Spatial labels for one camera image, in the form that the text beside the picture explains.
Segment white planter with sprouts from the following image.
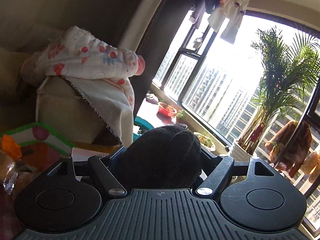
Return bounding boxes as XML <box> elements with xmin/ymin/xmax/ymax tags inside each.
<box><xmin>194</xmin><ymin>132</ymin><xmax>216</xmax><ymax>152</ymax></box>

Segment black plush toy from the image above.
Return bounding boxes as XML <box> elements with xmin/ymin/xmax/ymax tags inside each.
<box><xmin>112</xmin><ymin>125</ymin><xmax>202</xmax><ymax>190</ymax></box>

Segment colourful play mat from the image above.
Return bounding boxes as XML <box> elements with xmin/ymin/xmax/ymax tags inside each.
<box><xmin>0</xmin><ymin>121</ymin><xmax>75</xmax><ymax>190</ymax></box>

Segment potted palm plant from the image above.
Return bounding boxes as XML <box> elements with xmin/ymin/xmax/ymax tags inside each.
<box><xmin>229</xmin><ymin>27</ymin><xmax>319</xmax><ymax>161</ymax></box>

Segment hanging laundry clothes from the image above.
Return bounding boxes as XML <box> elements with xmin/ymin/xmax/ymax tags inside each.
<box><xmin>189</xmin><ymin>0</ymin><xmax>249</xmax><ymax>44</ymax></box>

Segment teal plastic basin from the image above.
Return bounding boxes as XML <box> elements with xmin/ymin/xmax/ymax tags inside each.
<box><xmin>133</xmin><ymin>116</ymin><xmax>154</xmax><ymax>141</ymax></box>

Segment red bowl on sill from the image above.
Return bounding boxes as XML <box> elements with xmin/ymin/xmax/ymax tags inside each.
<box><xmin>158</xmin><ymin>102</ymin><xmax>177</xmax><ymax>118</ymax></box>

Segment floral baby blanket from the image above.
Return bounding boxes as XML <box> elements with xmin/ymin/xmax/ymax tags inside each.
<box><xmin>21</xmin><ymin>26</ymin><xmax>145</xmax><ymax>146</ymax></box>

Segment brown hanging garment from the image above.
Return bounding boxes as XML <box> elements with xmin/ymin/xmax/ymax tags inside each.
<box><xmin>265</xmin><ymin>121</ymin><xmax>312</xmax><ymax>178</ymax></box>

